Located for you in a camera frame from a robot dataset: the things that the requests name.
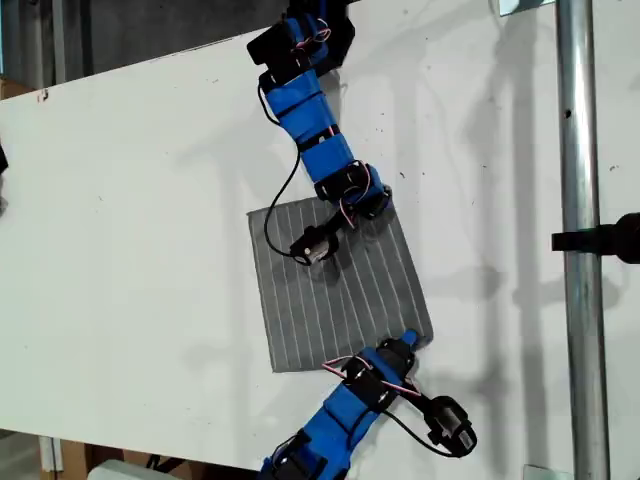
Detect grey striped towel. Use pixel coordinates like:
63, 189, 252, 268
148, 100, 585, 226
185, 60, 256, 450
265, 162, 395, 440
246, 195, 435, 375

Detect white box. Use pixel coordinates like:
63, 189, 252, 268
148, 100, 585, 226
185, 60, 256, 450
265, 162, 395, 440
88, 458, 169, 480

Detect brown cardboard box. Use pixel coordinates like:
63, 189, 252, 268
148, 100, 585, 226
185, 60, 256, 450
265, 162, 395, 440
58, 439, 96, 476

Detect white table leg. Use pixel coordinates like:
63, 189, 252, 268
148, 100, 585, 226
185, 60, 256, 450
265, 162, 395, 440
38, 435, 65, 474

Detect red white servo wire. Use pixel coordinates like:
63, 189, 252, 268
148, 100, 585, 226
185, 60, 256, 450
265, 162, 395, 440
338, 160, 374, 230
321, 354, 422, 400

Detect short black camera stalk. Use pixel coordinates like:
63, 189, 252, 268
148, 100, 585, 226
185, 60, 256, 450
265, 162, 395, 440
318, 208, 349, 236
399, 382, 434, 409

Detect black camera box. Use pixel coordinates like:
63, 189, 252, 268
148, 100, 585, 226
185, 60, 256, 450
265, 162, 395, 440
424, 395, 479, 459
291, 225, 341, 267

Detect black camera cable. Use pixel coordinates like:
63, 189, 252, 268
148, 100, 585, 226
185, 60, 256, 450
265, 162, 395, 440
384, 409, 454, 459
257, 79, 304, 259

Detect black post clamp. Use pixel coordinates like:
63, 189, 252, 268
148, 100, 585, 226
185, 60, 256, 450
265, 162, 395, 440
551, 212, 640, 265

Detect steel post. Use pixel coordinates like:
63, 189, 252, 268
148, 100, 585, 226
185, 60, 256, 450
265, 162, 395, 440
555, 0, 612, 480

